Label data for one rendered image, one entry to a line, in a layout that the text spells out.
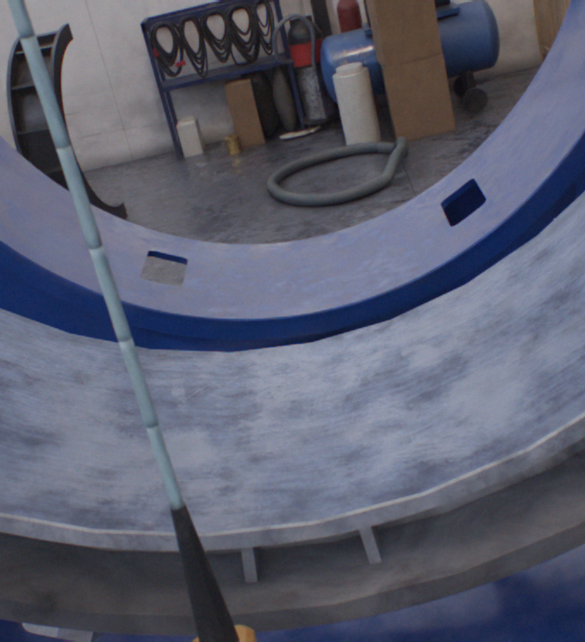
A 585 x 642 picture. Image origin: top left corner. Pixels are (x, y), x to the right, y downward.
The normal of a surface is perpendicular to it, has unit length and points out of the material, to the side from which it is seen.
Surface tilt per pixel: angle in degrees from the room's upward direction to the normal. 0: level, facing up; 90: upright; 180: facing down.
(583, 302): 35
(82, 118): 90
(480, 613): 11
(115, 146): 90
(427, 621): 7
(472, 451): 15
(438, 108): 90
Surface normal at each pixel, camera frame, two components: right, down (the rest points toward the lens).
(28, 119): -0.22, 0.04
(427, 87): 0.00, 0.39
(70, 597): 0.21, -0.90
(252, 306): -0.04, -0.92
